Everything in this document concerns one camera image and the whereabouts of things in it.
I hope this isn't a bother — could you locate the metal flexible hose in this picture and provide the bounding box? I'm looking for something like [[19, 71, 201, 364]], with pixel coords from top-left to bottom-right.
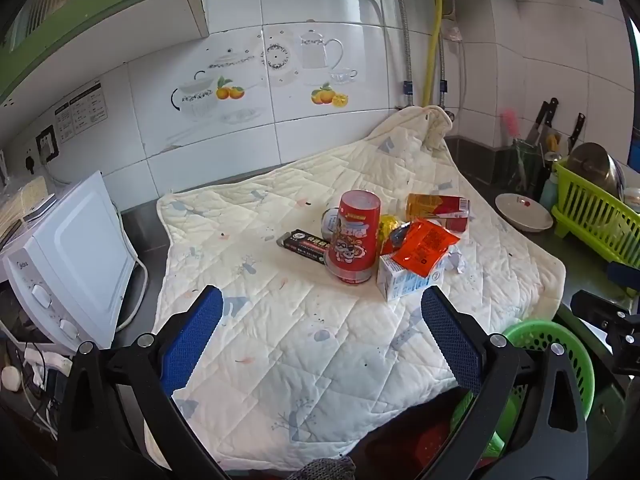
[[436, 20, 448, 108], [382, 0, 415, 108]]

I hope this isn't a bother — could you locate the white drink can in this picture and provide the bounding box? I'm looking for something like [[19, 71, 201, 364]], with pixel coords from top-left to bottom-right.
[[321, 207, 346, 241]]

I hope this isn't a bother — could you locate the green plastic basket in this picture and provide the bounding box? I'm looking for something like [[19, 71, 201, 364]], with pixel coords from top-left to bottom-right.
[[450, 320, 596, 461]]

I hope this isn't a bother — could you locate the white bowl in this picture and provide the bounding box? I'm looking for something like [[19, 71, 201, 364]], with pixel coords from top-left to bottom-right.
[[495, 193, 554, 233]]

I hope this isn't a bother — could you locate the yellow gas hose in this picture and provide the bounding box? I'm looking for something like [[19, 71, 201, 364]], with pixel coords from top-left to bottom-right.
[[422, 0, 445, 108]]

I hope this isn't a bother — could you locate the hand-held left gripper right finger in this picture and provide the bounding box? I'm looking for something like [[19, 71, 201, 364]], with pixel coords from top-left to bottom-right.
[[420, 285, 591, 480]]

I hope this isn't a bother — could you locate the yellow foil wrapper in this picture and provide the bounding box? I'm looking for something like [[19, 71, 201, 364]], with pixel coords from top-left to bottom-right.
[[378, 214, 403, 256]]

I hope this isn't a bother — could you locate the white paper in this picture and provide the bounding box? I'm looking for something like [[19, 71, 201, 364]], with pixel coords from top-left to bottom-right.
[[442, 245, 466, 275]]

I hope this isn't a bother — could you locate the beige mesh cover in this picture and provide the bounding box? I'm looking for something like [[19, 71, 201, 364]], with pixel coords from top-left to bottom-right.
[[0, 175, 56, 236]]

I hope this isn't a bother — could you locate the red plastic stool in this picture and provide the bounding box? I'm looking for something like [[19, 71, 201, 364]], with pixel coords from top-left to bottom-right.
[[415, 420, 456, 480]]

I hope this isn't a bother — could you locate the white power cable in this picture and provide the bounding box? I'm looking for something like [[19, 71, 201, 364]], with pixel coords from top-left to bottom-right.
[[117, 255, 149, 333]]

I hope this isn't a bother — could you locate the white milk carton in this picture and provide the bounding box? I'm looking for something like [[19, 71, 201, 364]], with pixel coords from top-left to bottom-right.
[[376, 255, 446, 302]]

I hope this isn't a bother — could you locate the white microwave oven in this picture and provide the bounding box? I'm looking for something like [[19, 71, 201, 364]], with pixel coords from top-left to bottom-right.
[[0, 170, 137, 356]]

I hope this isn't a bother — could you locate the red paper cup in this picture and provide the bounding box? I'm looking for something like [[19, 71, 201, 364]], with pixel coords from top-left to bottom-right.
[[324, 189, 381, 286]]

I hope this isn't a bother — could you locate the black carton box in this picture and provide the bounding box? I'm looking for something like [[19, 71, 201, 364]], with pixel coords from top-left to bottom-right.
[[276, 230, 333, 256]]

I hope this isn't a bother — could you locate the tea bottle red label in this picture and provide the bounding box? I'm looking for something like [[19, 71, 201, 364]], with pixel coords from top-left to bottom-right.
[[405, 192, 472, 233]]

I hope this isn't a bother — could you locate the black wall socket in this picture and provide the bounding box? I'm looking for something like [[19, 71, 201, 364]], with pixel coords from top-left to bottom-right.
[[35, 125, 60, 161]]

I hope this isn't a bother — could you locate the orange snack packet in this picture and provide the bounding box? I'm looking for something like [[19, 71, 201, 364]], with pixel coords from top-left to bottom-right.
[[390, 218, 460, 278]]

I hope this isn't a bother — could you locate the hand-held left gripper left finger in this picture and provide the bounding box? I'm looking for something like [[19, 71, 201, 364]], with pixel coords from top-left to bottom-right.
[[57, 285, 231, 480]]

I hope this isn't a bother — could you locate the green plastic dish rack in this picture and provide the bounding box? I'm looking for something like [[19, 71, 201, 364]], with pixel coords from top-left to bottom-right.
[[551, 158, 640, 268]]

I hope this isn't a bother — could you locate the cream quilted printed blanket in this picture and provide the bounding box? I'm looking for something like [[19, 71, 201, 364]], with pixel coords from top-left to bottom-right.
[[145, 105, 567, 471]]

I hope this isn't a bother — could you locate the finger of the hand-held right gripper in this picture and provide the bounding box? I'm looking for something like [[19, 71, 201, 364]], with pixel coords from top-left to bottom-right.
[[570, 290, 640, 376], [607, 261, 640, 288]]

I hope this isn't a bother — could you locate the grey knitted cloth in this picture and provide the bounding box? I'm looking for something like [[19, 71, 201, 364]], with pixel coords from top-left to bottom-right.
[[295, 457, 357, 480]]

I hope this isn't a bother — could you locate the black handle knife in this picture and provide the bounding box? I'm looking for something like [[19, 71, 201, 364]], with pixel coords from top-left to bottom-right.
[[567, 112, 586, 156], [525, 97, 559, 146]]

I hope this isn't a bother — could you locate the green wall cabinet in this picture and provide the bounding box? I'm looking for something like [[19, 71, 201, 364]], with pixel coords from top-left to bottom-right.
[[0, 0, 210, 106]]

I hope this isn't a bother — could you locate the printed instruction sticker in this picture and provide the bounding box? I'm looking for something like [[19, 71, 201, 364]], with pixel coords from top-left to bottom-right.
[[54, 81, 108, 140]]

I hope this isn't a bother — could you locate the glass utensil jar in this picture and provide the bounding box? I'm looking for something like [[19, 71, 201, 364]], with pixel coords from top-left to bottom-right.
[[510, 137, 546, 196]]

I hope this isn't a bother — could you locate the pink brush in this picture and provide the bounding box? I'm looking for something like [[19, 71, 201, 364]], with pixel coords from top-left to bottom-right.
[[501, 108, 523, 143]]

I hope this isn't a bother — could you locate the metal pot lid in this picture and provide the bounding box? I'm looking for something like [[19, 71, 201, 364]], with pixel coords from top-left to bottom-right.
[[567, 142, 621, 196]]

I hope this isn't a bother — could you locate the light blue bottle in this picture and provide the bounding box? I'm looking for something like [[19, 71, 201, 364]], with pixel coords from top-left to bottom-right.
[[540, 170, 560, 211]]

